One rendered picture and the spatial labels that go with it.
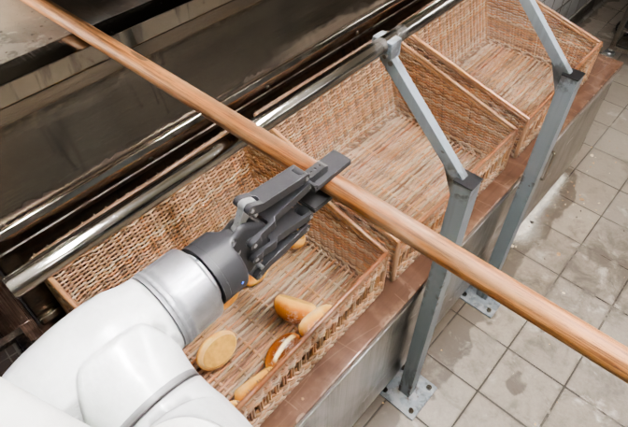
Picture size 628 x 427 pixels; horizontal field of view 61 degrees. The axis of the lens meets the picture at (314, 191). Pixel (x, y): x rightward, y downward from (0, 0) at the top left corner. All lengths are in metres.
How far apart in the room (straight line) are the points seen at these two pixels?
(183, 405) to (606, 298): 1.92
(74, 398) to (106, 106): 0.71
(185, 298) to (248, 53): 0.84
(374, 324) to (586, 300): 1.12
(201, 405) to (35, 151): 0.70
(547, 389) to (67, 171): 1.56
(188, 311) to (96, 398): 0.11
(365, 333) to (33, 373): 0.86
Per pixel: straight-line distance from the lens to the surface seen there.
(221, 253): 0.57
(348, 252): 1.31
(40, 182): 1.11
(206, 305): 0.56
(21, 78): 1.02
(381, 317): 1.29
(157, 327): 0.54
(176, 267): 0.56
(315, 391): 1.20
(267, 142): 0.72
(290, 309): 1.22
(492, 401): 1.90
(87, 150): 1.13
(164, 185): 0.74
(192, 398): 0.52
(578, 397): 2.01
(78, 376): 0.52
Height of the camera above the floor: 1.68
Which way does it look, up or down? 46 degrees down
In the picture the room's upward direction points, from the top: straight up
